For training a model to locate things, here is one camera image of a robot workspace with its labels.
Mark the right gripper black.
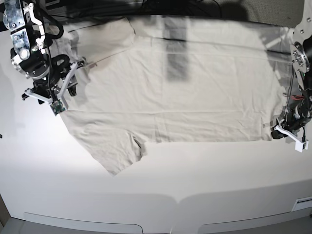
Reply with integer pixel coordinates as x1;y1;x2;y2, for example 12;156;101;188
31;55;77;98

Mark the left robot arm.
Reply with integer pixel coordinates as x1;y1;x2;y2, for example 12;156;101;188
271;0;312;139

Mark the light beige T-shirt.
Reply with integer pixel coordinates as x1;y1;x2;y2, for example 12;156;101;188
51;17;293;176

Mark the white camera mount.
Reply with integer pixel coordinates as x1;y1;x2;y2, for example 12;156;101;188
273;124;309;153
21;60;85;115

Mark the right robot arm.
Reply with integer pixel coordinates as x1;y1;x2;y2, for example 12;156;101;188
2;0;72;102

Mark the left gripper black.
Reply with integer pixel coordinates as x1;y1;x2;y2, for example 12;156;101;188
271;98;312;139

